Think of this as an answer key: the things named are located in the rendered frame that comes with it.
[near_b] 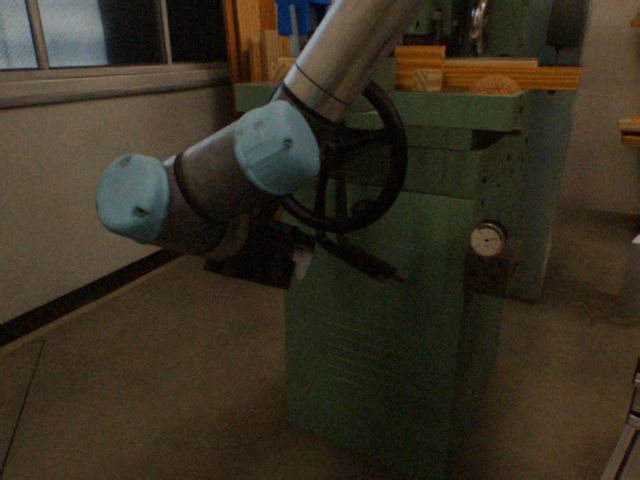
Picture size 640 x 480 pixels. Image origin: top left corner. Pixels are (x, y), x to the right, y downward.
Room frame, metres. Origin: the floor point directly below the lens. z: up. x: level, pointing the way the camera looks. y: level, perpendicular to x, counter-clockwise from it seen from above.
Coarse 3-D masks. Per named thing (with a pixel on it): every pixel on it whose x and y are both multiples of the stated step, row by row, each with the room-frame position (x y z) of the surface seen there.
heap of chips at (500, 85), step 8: (480, 80) 0.96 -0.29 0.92; (488, 80) 0.95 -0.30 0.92; (496, 80) 0.94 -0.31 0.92; (504, 80) 0.95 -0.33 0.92; (512, 80) 0.98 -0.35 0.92; (472, 88) 0.95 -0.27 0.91; (480, 88) 0.94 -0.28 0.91; (488, 88) 0.93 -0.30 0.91; (496, 88) 0.93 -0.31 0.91; (504, 88) 0.92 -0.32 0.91; (512, 88) 0.94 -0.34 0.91
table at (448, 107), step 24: (240, 96) 1.18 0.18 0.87; (264, 96) 1.14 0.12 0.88; (408, 96) 0.98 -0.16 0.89; (432, 96) 0.96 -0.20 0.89; (456, 96) 0.94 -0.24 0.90; (480, 96) 0.92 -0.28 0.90; (504, 96) 0.90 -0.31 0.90; (528, 96) 1.02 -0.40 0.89; (360, 120) 0.92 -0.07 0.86; (408, 120) 0.98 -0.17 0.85; (432, 120) 0.96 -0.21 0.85; (456, 120) 0.93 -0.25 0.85; (480, 120) 0.91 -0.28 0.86; (504, 120) 0.89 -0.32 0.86
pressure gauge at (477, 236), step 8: (480, 224) 0.84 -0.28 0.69; (488, 224) 0.83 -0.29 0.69; (496, 224) 0.84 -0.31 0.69; (472, 232) 0.85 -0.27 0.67; (480, 232) 0.84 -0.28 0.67; (488, 232) 0.83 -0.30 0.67; (496, 232) 0.83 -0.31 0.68; (504, 232) 0.83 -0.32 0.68; (472, 240) 0.85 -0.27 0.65; (480, 240) 0.84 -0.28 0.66; (488, 240) 0.83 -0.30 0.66; (496, 240) 0.83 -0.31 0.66; (504, 240) 0.82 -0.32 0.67; (472, 248) 0.84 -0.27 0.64; (480, 248) 0.84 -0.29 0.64; (488, 248) 0.83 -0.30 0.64; (496, 248) 0.83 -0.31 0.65; (488, 256) 0.83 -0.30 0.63
